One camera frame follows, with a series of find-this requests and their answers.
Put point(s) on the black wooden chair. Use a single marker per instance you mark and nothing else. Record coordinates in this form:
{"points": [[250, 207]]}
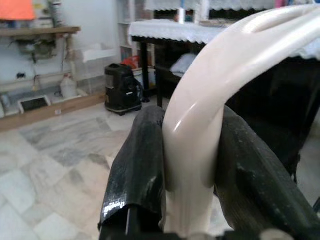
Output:
{"points": [[167, 77]]}

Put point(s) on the beige plastic dustpan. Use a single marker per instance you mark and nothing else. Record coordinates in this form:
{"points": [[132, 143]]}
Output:
{"points": [[190, 140]]}

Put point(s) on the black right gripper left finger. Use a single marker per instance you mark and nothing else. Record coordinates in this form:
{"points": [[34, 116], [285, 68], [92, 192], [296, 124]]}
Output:
{"points": [[136, 160]]}

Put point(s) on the white plastic jug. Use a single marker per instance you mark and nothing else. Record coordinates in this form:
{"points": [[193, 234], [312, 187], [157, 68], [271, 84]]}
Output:
{"points": [[68, 87]]}

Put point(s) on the white shelving unit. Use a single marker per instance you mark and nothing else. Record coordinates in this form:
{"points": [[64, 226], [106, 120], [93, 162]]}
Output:
{"points": [[125, 30]]}

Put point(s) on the black air purifier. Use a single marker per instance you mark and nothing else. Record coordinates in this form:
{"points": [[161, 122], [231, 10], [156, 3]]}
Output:
{"points": [[121, 87]]}

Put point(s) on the wooden wall shelf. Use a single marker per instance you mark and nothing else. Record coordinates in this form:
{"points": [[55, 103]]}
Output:
{"points": [[37, 31]]}

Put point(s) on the long wooden floor plank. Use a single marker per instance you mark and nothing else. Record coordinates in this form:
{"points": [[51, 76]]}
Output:
{"points": [[62, 110]]}

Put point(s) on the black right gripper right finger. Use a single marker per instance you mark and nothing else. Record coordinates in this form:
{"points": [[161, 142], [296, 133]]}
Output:
{"points": [[260, 190]]}

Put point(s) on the white pillow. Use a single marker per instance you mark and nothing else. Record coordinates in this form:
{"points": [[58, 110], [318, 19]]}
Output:
{"points": [[182, 63]]}

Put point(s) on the black wooden table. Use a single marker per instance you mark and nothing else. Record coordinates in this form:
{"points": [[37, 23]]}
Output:
{"points": [[147, 75]]}

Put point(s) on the white lace tablecloth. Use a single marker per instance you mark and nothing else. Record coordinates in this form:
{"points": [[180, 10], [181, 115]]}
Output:
{"points": [[170, 31]]}

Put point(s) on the red plastic bag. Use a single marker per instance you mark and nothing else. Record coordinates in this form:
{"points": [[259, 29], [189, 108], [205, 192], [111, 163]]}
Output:
{"points": [[131, 62]]}

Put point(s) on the orange cloth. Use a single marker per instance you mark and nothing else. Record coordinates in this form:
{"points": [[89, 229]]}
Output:
{"points": [[15, 10]]}

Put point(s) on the white framed tablet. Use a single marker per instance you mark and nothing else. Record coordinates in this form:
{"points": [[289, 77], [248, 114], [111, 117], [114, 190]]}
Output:
{"points": [[33, 104]]}

